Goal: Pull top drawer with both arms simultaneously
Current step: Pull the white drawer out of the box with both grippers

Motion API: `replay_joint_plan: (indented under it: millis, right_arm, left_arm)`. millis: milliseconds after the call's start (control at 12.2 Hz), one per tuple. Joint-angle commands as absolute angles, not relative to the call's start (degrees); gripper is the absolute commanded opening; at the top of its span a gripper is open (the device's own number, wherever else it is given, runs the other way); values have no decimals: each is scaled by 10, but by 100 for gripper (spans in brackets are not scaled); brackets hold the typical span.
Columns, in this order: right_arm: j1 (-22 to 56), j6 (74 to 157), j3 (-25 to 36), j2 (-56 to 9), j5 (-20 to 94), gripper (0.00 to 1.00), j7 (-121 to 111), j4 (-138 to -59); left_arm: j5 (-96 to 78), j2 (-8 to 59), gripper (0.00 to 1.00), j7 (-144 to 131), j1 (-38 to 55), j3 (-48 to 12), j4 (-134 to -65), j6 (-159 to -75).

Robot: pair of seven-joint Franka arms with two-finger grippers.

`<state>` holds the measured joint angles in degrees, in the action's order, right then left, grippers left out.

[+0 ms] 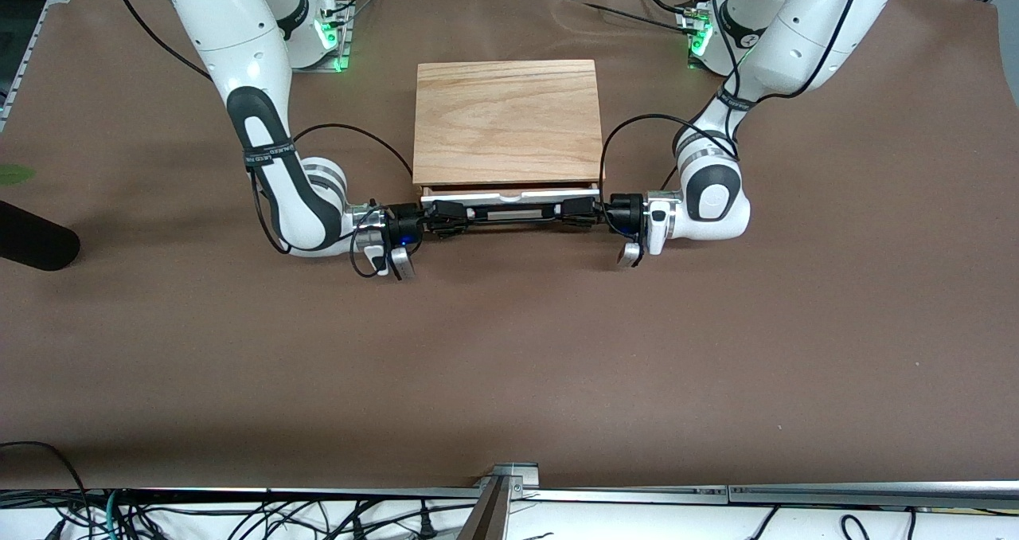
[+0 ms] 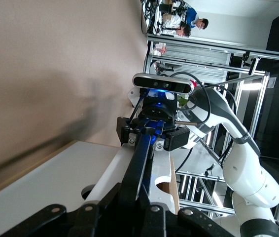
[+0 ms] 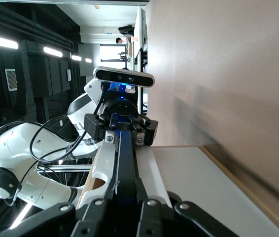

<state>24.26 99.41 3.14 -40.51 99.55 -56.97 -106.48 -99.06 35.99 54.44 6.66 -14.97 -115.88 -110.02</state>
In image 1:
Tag black drawer handle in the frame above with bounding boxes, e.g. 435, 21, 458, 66
465, 203, 563, 225

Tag white drawer with handle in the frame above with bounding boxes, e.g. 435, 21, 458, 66
420, 181, 603, 225

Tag wooden drawer cabinet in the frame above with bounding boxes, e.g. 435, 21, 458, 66
412, 59, 607, 203

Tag brown table cover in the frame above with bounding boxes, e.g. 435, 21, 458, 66
0, 0, 1019, 493

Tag black ribbed vase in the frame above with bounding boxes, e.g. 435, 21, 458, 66
0, 199, 82, 272

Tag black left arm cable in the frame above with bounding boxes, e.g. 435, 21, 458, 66
598, 0, 871, 207

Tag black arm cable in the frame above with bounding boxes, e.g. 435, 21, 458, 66
598, 0, 871, 207
110, 0, 416, 280

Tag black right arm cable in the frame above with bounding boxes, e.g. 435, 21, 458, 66
110, 0, 416, 280

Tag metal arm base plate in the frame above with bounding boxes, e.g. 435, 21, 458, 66
685, 5, 719, 72
290, 0, 353, 74

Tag black cable on table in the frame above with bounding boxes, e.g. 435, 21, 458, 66
568, 0, 693, 31

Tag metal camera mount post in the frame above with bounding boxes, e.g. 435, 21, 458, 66
457, 463, 541, 540

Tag tangled black cables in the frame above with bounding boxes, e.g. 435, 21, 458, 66
119, 498, 480, 540

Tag aluminium table edge rail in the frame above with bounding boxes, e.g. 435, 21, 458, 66
0, 482, 1019, 511

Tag green cable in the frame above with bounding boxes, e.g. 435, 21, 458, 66
101, 487, 123, 540

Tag black looped cable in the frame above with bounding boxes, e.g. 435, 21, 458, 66
0, 440, 96, 540

